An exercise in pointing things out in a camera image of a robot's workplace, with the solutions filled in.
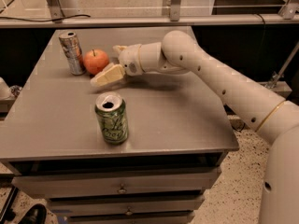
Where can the metal railing frame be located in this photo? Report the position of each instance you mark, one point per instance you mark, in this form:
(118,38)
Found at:
(117,13)

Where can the green soda can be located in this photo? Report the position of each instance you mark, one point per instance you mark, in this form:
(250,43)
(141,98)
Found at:
(110,110)

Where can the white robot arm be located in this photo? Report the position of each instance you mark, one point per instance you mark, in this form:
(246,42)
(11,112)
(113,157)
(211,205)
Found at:
(272,117)

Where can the white object at left edge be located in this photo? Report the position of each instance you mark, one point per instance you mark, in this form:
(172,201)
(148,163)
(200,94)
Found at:
(5,91)

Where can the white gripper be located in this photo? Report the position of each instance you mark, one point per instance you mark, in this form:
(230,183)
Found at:
(130,60)

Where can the silver redbull can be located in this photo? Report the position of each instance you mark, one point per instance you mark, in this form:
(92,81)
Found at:
(72,51)

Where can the red apple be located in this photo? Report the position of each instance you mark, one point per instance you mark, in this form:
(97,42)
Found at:
(95,61)

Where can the grey drawer cabinet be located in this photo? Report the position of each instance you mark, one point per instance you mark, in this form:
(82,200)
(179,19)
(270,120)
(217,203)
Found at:
(142,151)

